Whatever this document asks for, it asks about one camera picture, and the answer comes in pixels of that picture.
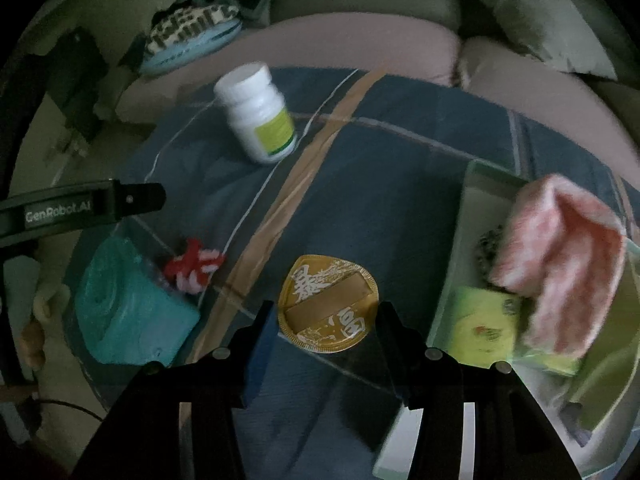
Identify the light green cloth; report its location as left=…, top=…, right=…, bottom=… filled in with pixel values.
left=516, top=240, right=639, bottom=446

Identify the green tissue pack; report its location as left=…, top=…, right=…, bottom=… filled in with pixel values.
left=446, top=286, right=521, bottom=368

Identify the red white yarn flower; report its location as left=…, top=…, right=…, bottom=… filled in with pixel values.
left=163, top=238, right=226, bottom=295

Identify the pink white fuzzy sock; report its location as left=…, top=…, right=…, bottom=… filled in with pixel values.
left=488, top=174, right=626, bottom=359

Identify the gold embroidered round pad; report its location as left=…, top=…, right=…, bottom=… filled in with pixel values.
left=278, top=255, right=380, bottom=354

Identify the pale green tray box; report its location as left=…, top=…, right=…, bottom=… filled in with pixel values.
left=422, top=162, right=639, bottom=479

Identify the teal rolled towel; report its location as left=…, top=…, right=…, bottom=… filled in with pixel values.
left=75, top=236, right=200, bottom=366

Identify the leopard print scrunchie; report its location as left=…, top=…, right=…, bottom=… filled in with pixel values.
left=474, top=226, right=503, bottom=283

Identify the blue black-white patterned cushion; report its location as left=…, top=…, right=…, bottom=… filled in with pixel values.
left=139, top=3, right=242, bottom=76

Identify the white pill bottle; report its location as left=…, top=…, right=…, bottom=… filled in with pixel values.
left=214, top=62, right=297, bottom=165

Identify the blue plaid blanket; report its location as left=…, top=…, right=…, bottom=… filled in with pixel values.
left=119, top=76, right=639, bottom=479

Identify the pink sofa seat cover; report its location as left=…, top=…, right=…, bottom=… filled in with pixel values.
left=116, top=13, right=639, bottom=184

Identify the grey green throw pillow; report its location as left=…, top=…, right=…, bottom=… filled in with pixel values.
left=480, top=0, right=617, bottom=80

